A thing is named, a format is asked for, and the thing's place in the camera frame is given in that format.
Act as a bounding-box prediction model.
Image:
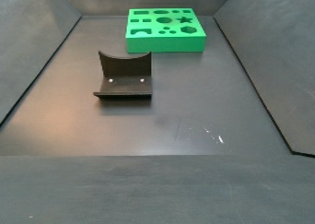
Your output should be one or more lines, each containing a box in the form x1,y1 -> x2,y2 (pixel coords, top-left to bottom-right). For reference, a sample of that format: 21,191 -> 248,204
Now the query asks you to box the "green shape sorter block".
125,8 -> 207,53

